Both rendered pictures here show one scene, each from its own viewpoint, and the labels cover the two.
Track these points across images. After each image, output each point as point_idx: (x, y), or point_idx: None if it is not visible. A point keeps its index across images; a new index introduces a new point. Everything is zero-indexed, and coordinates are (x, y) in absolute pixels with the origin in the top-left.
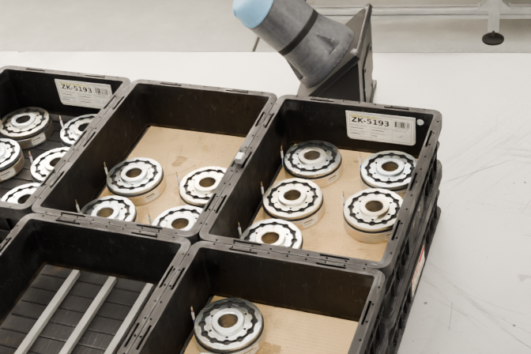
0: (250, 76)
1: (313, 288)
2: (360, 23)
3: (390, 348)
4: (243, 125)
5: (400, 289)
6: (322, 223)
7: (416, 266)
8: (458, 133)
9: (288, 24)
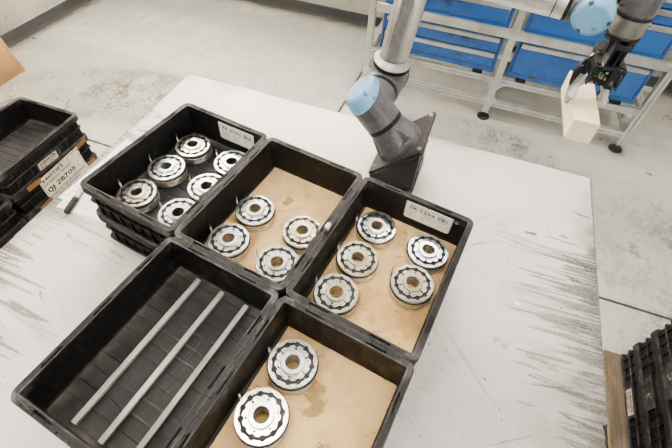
0: (347, 133)
1: (358, 352)
2: (426, 126)
3: None
4: (335, 186)
5: None
6: (374, 280)
7: None
8: (469, 211)
9: (380, 119)
